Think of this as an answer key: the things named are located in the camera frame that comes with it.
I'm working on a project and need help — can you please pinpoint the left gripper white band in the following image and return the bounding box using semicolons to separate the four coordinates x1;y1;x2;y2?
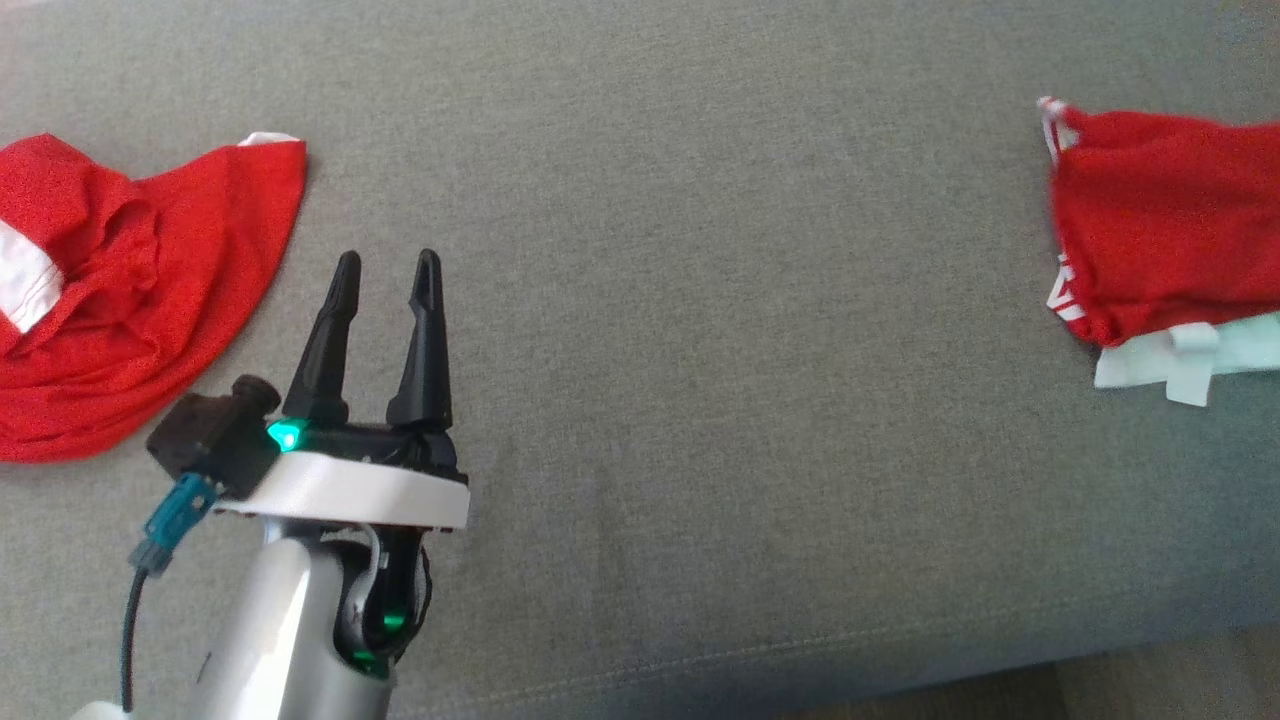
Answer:
213;248;471;533

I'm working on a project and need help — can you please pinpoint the red white jersey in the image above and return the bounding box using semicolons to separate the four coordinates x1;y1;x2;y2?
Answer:
1036;96;1280;407
0;132;309;464

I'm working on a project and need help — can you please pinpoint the black cable teal connector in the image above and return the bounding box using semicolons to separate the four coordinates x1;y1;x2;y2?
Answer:
119;473;219;714

